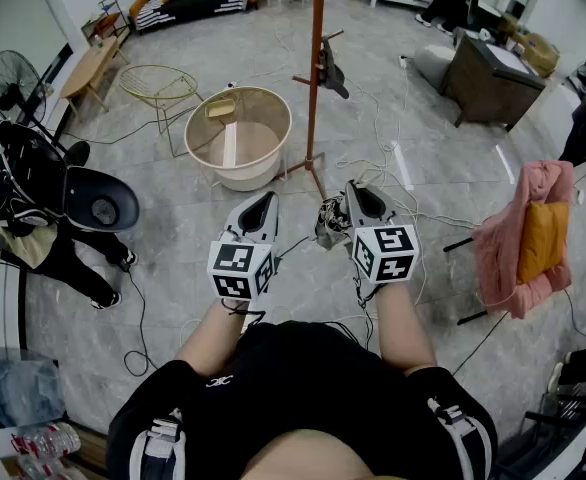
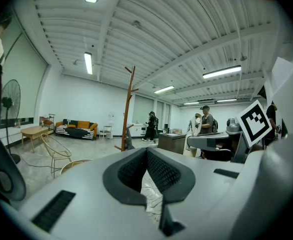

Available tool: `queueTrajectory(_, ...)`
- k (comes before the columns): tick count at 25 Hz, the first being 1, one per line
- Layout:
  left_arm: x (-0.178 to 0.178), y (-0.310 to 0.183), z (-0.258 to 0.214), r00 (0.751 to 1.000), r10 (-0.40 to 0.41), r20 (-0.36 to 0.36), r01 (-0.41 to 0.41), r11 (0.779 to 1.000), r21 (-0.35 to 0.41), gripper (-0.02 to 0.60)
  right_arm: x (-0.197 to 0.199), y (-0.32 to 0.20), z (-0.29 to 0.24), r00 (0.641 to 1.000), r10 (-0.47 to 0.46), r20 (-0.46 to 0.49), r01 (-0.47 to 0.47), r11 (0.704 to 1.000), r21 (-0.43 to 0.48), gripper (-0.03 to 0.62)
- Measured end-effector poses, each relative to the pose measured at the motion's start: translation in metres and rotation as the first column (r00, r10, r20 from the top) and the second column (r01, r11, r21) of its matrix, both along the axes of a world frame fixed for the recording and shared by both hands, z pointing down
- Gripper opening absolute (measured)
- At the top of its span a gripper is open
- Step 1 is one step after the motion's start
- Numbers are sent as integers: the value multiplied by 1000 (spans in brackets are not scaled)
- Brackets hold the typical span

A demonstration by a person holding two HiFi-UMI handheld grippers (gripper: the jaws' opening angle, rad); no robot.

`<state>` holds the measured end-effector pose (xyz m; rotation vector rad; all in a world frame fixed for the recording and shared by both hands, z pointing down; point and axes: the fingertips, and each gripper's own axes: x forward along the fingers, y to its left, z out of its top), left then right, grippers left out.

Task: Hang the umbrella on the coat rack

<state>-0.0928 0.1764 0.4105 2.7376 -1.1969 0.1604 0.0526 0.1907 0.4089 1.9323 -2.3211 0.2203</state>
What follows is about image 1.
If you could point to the cardboard box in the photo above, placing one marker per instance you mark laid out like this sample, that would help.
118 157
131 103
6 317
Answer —
538 50

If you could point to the clear plastic bag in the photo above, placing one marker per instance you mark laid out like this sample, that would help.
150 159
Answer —
20 393

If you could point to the small yellow tray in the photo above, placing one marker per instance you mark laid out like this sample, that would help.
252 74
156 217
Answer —
219 108

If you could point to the black standing fan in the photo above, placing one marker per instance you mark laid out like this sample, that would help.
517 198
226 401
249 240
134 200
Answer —
15 85

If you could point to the grey cap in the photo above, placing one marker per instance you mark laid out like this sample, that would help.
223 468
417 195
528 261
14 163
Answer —
332 68

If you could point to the black and white striped blanket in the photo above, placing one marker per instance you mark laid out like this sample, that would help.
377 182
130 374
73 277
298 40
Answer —
193 3

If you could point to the person's torso in black shirt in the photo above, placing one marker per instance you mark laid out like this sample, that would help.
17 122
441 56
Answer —
298 383

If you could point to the pack of water bottles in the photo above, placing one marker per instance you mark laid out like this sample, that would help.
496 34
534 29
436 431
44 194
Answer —
48 443

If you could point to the light wooden coffee table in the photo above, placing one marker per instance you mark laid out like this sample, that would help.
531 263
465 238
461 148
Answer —
85 68

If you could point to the small metal shelf rack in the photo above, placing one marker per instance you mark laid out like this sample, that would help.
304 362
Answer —
105 20

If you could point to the white shoe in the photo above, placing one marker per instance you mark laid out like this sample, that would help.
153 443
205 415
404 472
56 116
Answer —
556 378

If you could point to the orange wooden coat stand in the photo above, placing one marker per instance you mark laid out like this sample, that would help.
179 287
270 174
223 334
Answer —
316 68

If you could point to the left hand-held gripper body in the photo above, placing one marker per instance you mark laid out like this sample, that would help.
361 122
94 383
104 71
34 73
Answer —
238 263

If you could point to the dark wooden side cabinet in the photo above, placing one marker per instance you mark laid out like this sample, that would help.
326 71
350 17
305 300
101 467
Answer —
488 88

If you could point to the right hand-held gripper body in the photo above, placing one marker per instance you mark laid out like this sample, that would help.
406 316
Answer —
385 253

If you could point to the person's right forearm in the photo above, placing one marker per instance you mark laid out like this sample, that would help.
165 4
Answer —
403 323

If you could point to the person's left forearm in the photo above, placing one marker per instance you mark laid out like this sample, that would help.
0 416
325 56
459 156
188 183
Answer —
208 335

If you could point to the pink padded jacket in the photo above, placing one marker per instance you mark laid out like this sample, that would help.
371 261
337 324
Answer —
493 258

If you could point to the orange pillow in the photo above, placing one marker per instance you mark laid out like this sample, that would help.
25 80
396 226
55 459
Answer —
543 240

